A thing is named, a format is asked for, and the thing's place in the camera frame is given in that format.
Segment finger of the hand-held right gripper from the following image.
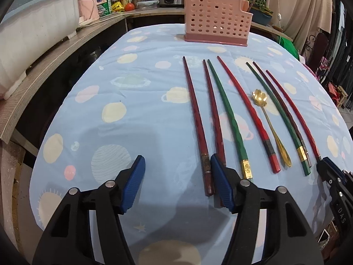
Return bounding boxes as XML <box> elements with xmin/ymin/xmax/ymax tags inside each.
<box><xmin>323</xmin><ymin>157</ymin><xmax>345</xmax><ymax>178</ymax></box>
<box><xmin>316</xmin><ymin>161</ymin><xmax>335</xmax><ymax>185</ymax></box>

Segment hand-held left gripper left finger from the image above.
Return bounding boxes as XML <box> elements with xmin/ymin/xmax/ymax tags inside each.
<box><xmin>32</xmin><ymin>155</ymin><xmax>146</xmax><ymax>265</ymax></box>

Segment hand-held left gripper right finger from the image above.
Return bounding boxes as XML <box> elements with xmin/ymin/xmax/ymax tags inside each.
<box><xmin>210</xmin><ymin>155</ymin><xmax>323</xmax><ymax>265</ymax></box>

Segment thin red chopstick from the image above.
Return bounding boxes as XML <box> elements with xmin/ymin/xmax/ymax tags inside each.
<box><xmin>266</xmin><ymin>70</ymin><xmax>323</xmax><ymax>162</ymax></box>

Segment dark red chopstick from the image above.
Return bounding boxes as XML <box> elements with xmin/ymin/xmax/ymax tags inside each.
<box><xmin>203</xmin><ymin>59</ymin><xmax>227</xmax><ymax>169</ymax></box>
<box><xmin>182</xmin><ymin>56</ymin><xmax>216</xmax><ymax>196</ymax></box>

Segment maroon chopstick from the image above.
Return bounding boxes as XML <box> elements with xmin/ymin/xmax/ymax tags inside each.
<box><xmin>253</xmin><ymin>62</ymin><xmax>312</xmax><ymax>167</ymax></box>

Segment green chopstick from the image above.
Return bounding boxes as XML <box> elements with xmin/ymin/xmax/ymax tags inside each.
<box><xmin>207</xmin><ymin>59</ymin><xmax>253</xmax><ymax>183</ymax></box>
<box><xmin>246</xmin><ymin>62</ymin><xmax>312</xmax><ymax>176</ymax></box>

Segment bright red chopstick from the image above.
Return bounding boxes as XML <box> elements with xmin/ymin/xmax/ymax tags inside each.
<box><xmin>217</xmin><ymin>56</ymin><xmax>281</xmax><ymax>174</ymax></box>

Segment gold flower spoon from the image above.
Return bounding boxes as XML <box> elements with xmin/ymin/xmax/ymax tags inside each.
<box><xmin>251</xmin><ymin>89</ymin><xmax>292</xmax><ymax>168</ymax></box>

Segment pink perforated utensil holder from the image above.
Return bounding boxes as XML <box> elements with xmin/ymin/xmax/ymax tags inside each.
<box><xmin>183</xmin><ymin>0</ymin><xmax>253</xmax><ymax>47</ymax></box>

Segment small wooden stool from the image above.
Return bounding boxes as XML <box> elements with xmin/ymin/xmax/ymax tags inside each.
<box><xmin>334</xmin><ymin>85</ymin><xmax>350</xmax><ymax>106</ymax></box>

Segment blue planet print tablecloth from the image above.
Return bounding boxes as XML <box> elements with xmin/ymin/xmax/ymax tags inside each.
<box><xmin>29</xmin><ymin>23</ymin><xmax>351</xmax><ymax>265</ymax></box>

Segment dark wooden chair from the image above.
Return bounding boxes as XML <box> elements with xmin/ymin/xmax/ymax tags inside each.
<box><xmin>300</xmin><ymin>33</ymin><xmax>329</xmax><ymax>70</ymax></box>

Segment green cloth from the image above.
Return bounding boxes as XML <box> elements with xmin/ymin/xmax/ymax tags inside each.
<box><xmin>277</xmin><ymin>34</ymin><xmax>300</xmax><ymax>60</ymax></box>

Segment hanging dark clothes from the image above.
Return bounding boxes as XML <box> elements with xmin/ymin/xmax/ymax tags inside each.
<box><xmin>329</xmin><ymin>0</ymin><xmax>353</xmax><ymax>89</ymax></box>

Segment steel pot under counter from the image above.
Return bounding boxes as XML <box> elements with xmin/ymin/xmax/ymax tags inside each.
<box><xmin>82</xmin><ymin>48</ymin><xmax>103</xmax><ymax>62</ymax></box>

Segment wooden counter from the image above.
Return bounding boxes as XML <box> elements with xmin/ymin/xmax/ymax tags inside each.
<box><xmin>0</xmin><ymin>7</ymin><xmax>186</xmax><ymax>144</ymax></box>

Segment beige curtain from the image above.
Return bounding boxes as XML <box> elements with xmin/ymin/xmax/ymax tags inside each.
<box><xmin>266</xmin><ymin>0</ymin><xmax>333</xmax><ymax>51</ymax></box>

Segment blue planter with plants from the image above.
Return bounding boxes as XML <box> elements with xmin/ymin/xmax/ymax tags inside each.
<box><xmin>250</xmin><ymin>0</ymin><xmax>274</xmax><ymax>26</ymax></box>

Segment green carton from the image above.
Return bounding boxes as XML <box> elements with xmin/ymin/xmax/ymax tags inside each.
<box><xmin>98</xmin><ymin>0</ymin><xmax>113</xmax><ymax>17</ymax></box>

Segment glass food container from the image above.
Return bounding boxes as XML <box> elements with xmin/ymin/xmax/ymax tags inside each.
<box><xmin>137</xmin><ymin>0</ymin><xmax>160</xmax><ymax>9</ymax></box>

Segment white dish drainer tub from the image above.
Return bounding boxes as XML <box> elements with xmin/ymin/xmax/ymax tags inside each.
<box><xmin>0</xmin><ymin>0</ymin><xmax>81</xmax><ymax>100</ymax></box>

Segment pink appliance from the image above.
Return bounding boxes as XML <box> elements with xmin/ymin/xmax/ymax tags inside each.
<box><xmin>79</xmin><ymin>0</ymin><xmax>106</xmax><ymax>24</ymax></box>

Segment white cable with switch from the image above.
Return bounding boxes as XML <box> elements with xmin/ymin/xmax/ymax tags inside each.
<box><xmin>275</xmin><ymin>0</ymin><xmax>284</xmax><ymax>32</ymax></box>

